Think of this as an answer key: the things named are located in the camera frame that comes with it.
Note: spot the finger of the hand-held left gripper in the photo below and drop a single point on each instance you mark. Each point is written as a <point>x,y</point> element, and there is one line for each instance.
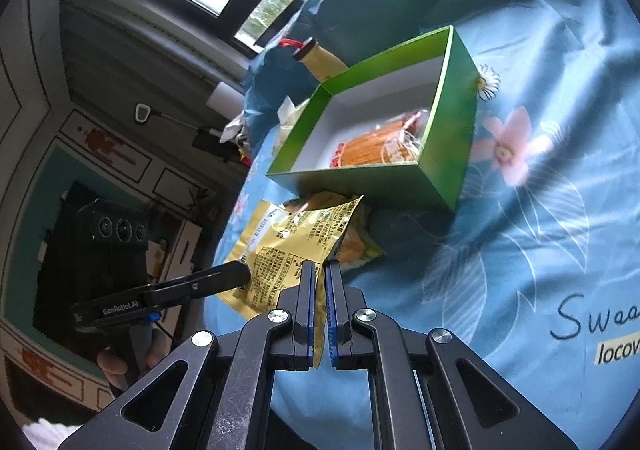
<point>210,282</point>

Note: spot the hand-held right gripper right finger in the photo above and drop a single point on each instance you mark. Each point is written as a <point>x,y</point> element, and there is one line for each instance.
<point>331,315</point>

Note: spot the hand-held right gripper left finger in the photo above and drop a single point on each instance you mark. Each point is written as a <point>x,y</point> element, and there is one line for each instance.
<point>310,315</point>

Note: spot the golden yellow snack packet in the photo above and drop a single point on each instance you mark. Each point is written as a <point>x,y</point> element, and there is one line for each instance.
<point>280,250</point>

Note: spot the green cardboard box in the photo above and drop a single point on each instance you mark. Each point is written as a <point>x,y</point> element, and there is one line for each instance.
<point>360,185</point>

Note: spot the orange snack packet red ends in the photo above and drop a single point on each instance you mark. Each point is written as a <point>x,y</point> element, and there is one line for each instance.
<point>370,147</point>

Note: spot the person's left hand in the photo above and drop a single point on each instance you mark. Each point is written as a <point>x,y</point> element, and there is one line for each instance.
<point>112,367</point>

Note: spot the white low cabinet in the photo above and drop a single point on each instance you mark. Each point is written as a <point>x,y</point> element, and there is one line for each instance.
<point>182,250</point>

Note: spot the potted houseplant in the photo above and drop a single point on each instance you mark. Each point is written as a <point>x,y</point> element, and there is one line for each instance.
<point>202,202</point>

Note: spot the white plastic bag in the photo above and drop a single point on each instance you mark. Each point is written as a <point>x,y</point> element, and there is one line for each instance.
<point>235,129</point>

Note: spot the upright floor cleaner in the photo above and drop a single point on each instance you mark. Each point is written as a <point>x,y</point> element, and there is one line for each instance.
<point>144,112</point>

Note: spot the pale yellow bread packet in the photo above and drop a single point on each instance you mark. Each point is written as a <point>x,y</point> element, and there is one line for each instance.
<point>292,117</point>

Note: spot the yellow drink bottle brown cap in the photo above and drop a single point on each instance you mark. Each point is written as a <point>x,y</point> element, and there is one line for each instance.
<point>322,62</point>

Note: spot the grey curtain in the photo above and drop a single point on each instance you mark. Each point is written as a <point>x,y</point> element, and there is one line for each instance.
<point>150,39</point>

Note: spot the blue floral bed sheet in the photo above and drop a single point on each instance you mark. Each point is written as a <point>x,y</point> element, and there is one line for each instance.
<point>525,54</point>

